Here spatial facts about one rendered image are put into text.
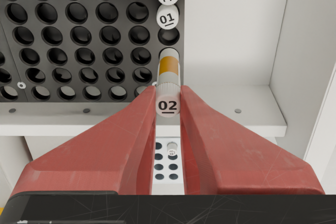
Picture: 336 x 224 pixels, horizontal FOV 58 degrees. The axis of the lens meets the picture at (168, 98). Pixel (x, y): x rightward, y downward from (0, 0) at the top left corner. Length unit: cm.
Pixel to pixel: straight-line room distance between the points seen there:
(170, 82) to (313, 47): 10
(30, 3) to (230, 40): 15
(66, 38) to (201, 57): 12
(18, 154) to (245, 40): 37
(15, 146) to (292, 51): 40
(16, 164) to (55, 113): 25
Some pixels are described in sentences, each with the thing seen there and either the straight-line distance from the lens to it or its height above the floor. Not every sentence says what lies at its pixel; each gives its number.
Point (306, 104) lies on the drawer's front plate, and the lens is 22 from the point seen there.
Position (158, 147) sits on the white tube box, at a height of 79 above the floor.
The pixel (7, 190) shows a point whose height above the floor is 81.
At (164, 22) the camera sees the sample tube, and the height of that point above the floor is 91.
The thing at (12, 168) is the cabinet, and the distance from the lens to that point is 50.
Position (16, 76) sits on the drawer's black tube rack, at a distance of 23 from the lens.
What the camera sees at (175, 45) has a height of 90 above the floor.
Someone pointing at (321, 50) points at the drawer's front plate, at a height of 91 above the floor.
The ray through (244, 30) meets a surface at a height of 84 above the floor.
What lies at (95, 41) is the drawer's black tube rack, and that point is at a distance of 20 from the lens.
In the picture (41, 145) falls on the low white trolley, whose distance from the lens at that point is 48.
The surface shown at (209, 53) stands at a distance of 27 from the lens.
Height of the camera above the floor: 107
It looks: 55 degrees down
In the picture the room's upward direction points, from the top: 178 degrees counter-clockwise
